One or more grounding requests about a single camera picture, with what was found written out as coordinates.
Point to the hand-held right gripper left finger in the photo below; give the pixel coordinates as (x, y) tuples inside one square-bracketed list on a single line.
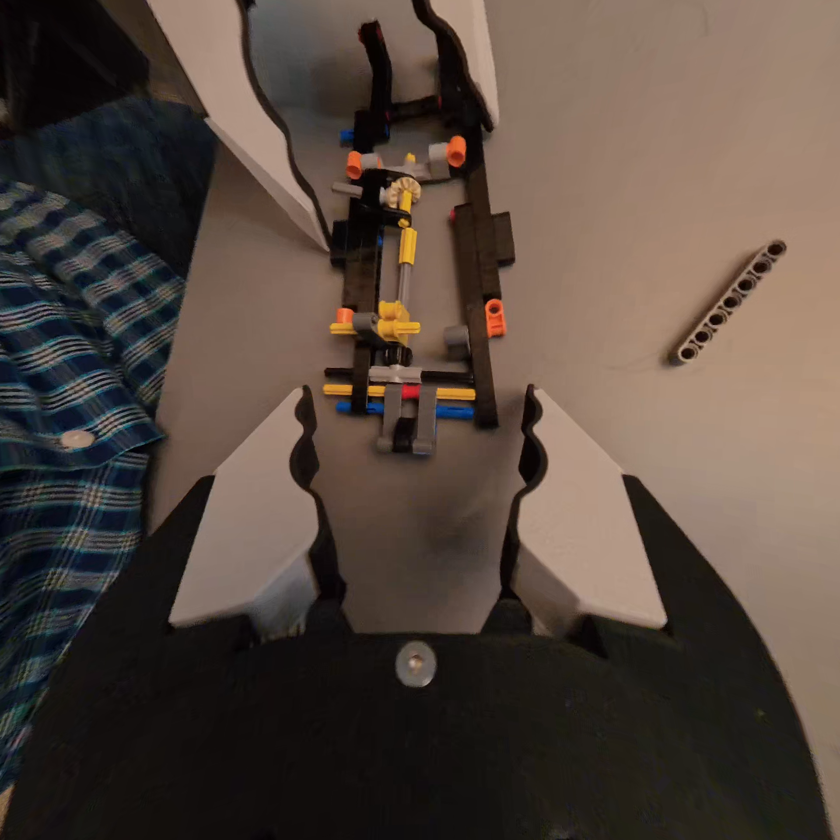
[(253, 518)]

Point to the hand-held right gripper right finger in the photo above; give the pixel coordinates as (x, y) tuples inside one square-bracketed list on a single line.
[(581, 518)]

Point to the lego vehicle chassis assembly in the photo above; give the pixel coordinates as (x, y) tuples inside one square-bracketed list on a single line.
[(407, 246)]

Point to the blue plaid shirt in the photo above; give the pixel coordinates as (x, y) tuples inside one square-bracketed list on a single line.
[(79, 328)]

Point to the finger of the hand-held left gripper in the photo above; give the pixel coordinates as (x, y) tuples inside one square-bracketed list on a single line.
[(476, 46), (223, 92)]

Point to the grey long lego beam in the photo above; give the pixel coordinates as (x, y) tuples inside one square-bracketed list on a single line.
[(728, 303)]

